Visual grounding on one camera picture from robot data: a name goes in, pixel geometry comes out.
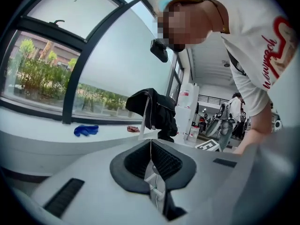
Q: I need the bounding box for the person's head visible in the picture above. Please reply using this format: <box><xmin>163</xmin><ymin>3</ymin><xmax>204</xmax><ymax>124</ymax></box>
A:
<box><xmin>156</xmin><ymin>0</ymin><xmax>231</xmax><ymax>53</ymax></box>

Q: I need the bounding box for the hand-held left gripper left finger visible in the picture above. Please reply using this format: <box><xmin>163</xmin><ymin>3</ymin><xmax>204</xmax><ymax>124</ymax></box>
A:
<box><xmin>30</xmin><ymin>138</ymin><xmax>165</xmax><ymax>225</ymax></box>

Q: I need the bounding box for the person's right forearm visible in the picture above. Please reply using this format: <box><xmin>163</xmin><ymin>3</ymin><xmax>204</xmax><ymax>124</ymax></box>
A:
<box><xmin>233</xmin><ymin>99</ymin><xmax>274</xmax><ymax>155</ymax></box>

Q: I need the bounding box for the blue cloth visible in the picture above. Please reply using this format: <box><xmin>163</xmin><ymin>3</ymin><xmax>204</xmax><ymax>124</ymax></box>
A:
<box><xmin>73</xmin><ymin>124</ymin><xmax>99</xmax><ymax>137</ymax></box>

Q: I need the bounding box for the white window sill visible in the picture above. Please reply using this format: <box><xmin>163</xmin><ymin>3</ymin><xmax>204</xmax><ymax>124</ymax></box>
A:
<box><xmin>0</xmin><ymin>106</ymin><xmax>165</xmax><ymax>175</ymax></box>

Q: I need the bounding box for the black window frame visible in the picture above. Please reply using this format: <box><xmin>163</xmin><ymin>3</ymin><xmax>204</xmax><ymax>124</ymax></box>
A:
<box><xmin>0</xmin><ymin>0</ymin><xmax>183</xmax><ymax>125</ymax></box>

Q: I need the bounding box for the white plastic bottle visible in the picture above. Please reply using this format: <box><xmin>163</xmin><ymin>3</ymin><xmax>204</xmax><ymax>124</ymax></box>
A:
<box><xmin>189</xmin><ymin>124</ymin><xmax>200</xmax><ymax>138</ymax></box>

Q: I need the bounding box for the black head-worn camera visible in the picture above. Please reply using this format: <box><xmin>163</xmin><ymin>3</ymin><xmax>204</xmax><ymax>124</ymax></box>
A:
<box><xmin>150</xmin><ymin>38</ymin><xmax>170</xmax><ymax>63</ymax></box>

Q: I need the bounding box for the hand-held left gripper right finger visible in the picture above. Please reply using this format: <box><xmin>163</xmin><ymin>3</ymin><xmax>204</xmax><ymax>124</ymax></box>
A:
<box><xmin>151</xmin><ymin>138</ymin><xmax>258</xmax><ymax>225</ymax></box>

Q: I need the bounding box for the black jacket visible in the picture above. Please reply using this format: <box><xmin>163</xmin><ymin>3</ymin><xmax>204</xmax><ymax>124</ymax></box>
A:
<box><xmin>125</xmin><ymin>88</ymin><xmax>179</xmax><ymax>143</ymax></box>

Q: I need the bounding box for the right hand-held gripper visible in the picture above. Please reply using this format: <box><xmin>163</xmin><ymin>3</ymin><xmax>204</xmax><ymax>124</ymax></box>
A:
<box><xmin>195</xmin><ymin>139</ymin><xmax>223</xmax><ymax>153</ymax></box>

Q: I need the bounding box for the white water dispenser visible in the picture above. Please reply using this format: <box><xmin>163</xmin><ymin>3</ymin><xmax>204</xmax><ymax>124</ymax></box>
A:
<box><xmin>175</xmin><ymin>104</ymin><xmax>200</xmax><ymax>143</ymax></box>

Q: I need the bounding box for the clear water jug red label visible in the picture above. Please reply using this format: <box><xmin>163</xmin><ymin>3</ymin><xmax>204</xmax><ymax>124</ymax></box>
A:
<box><xmin>179</xmin><ymin>82</ymin><xmax>200</xmax><ymax>109</ymax></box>

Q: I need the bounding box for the black railing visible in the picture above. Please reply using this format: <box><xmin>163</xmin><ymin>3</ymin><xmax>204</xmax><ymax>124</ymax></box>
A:
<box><xmin>198</xmin><ymin>94</ymin><xmax>232</xmax><ymax>105</ymax></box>

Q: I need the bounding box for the person's white printed shirt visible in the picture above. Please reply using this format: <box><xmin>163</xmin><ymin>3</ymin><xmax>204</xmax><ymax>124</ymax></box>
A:
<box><xmin>201</xmin><ymin>0</ymin><xmax>300</xmax><ymax>117</ymax></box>

